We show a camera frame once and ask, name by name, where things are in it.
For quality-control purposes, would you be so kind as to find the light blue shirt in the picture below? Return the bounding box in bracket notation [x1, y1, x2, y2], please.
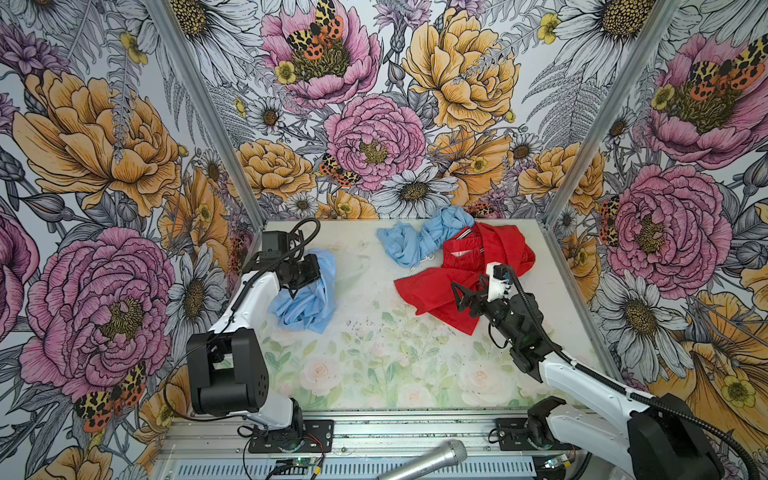
[269, 249, 337, 334]

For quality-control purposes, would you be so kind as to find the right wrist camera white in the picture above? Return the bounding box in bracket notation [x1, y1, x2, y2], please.
[486, 262, 513, 302]

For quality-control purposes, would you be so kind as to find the light blue knit cloth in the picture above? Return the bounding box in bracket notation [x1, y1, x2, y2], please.
[376, 206, 475, 268]

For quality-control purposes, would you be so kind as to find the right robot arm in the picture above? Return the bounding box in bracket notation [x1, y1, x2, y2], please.
[452, 283, 725, 479]

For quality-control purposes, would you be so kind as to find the silver microphone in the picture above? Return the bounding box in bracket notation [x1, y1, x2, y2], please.
[376, 439, 467, 480]

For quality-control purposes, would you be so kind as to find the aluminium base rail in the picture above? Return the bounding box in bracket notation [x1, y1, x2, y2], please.
[151, 410, 582, 479]

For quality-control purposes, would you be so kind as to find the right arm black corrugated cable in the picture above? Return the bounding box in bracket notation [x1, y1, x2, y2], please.
[497, 263, 763, 480]

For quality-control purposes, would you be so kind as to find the green circuit board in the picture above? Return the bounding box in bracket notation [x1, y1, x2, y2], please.
[274, 458, 323, 475]

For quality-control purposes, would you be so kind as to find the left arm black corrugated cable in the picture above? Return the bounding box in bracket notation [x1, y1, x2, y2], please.
[227, 217, 322, 325]

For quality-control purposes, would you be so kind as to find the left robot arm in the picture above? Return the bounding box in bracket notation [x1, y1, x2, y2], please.
[185, 225, 321, 451]

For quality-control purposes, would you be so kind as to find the red cloth garment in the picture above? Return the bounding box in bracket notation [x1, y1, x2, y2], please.
[394, 222, 536, 336]

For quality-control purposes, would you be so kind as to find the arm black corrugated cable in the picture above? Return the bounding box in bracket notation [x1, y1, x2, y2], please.
[227, 217, 322, 325]
[497, 263, 763, 480]

